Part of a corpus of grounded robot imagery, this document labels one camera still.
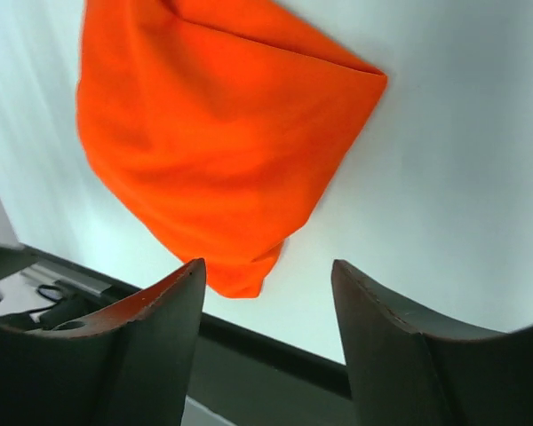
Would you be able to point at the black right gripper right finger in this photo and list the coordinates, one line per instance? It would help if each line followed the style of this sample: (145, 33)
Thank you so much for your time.
(410, 365)

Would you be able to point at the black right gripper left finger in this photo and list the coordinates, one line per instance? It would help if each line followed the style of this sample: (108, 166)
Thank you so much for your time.
(126, 364)

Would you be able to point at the orange t shirt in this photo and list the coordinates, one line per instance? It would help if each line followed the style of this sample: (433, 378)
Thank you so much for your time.
(218, 124)

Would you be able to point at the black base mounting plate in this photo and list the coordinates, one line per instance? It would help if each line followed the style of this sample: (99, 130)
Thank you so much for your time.
(304, 365)

